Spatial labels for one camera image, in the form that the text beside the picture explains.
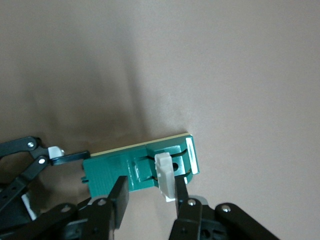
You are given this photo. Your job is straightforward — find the brown paper table cover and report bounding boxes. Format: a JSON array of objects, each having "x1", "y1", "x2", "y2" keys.
[{"x1": 0, "y1": 0, "x2": 320, "y2": 240}]

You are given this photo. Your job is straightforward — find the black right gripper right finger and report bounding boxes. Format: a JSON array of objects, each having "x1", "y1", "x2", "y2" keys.
[{"x1": 169, "y1": 175, "x2": 281, "y2": 240}]

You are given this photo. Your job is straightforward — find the green load switch white lever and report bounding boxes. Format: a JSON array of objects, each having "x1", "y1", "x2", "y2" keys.
[{"x1": 81, "y1": 131, "x2": 201, "y2": 203}]

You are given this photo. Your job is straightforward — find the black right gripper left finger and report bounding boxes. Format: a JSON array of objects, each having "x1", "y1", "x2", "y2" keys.
[{"x1": 0, "y1": 175, "x2": 130, "y2": 240}]

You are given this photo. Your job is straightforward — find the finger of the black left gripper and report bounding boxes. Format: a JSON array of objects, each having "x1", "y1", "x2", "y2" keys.
[
  {"x1": 0, "y1": 135, "x2": 91, "y2": 213},
  {"x1": 21, "y1": 192, "x2": 37, "y2": 221}
]

